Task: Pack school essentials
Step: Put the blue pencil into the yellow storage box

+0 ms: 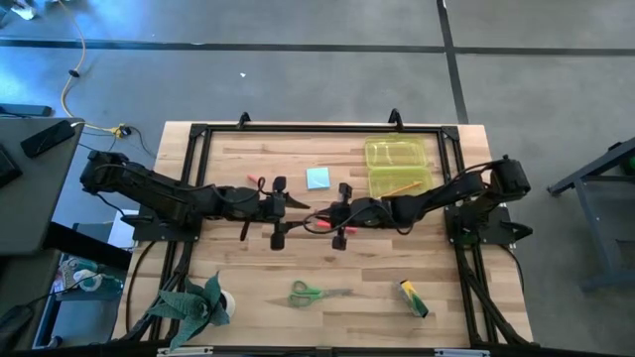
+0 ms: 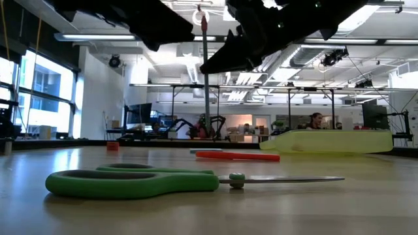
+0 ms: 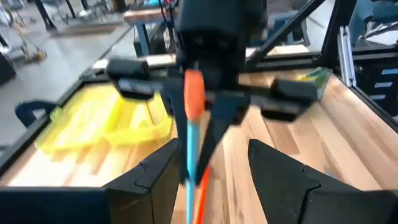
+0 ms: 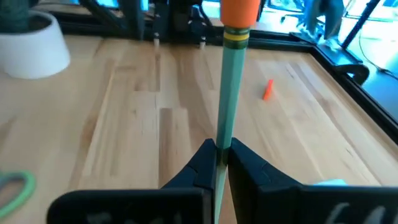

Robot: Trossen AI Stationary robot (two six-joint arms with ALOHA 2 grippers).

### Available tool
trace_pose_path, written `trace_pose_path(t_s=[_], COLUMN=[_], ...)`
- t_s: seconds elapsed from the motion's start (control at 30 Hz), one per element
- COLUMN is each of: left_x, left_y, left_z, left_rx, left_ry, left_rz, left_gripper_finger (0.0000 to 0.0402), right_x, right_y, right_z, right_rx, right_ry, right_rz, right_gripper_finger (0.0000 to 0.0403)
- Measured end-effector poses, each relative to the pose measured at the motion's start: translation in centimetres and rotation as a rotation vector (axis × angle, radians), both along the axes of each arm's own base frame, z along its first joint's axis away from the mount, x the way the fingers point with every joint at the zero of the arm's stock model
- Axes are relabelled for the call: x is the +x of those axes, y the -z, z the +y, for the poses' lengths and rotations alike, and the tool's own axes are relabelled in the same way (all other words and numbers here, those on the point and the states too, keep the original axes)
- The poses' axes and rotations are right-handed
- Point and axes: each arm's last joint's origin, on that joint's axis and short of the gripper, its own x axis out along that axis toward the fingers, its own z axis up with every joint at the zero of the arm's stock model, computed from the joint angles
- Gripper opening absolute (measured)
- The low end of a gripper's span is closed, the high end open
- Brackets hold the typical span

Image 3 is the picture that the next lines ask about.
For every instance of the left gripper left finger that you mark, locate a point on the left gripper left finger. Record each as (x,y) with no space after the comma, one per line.
(149,193)

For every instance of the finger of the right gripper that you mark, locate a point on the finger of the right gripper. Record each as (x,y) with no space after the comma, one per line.
(224,115)
(180,130)

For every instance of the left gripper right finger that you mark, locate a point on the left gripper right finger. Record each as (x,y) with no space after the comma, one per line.
(295,196)

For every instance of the teal pencil with eraser cap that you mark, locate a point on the teal pencil with eraser cap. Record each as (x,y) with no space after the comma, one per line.
(192,149)

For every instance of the orange marker pen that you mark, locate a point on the orange marker pen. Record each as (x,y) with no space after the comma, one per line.
(203,199)

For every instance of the translucent yellow-green pencil case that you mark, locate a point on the translucent yellow-green pencil case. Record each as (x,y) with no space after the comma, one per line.
(93,118)

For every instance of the yellow green crayon box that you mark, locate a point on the yellow green crayon box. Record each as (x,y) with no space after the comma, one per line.
(320,77)

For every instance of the table with blue metal legs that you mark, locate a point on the table with blue metal legs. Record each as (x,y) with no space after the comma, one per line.
(149,15)

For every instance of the black cabinet with blue labels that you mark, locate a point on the black cabinet with blue labels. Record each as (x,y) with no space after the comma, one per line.
(367,77)

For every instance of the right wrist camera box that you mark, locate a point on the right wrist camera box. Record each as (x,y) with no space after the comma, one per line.
(211,15)

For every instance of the black metal table frame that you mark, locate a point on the black metal table frame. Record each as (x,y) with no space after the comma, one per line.
(337,31)

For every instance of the silver aluminium bracket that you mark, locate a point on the silver aluminium bracket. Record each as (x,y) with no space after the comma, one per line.
(346,59)

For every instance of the black frame clamp hook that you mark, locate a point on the black frame clamp hook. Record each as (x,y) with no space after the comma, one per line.
(28,107)

